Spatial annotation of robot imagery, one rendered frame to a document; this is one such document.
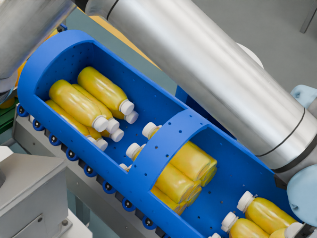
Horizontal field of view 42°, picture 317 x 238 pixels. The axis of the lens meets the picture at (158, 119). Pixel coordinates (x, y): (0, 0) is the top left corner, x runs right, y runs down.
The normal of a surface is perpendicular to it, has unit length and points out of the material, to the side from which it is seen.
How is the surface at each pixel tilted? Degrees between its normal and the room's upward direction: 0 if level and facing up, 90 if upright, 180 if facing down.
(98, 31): 0
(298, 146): 51
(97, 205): 71
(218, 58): 36
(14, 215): 90
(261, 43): 0
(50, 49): 17
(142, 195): 76
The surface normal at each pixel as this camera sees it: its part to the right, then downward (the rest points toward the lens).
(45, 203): 0.75, 0.57
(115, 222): -0.57, 0.29
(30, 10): -0.22, 0.59
